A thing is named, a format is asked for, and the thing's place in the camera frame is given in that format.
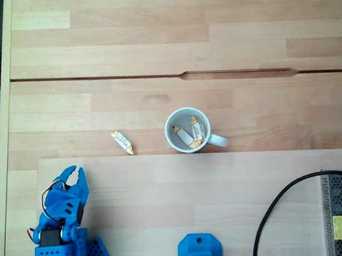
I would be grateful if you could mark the white ceramic mug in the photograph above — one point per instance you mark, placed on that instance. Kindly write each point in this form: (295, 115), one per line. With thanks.
(172, 140)

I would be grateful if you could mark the pale wooden board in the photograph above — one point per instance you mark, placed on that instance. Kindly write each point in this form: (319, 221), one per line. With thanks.
(195, 192)

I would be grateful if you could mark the blue printed motor holder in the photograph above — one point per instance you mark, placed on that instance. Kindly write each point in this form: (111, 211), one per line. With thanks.
(197, 248)

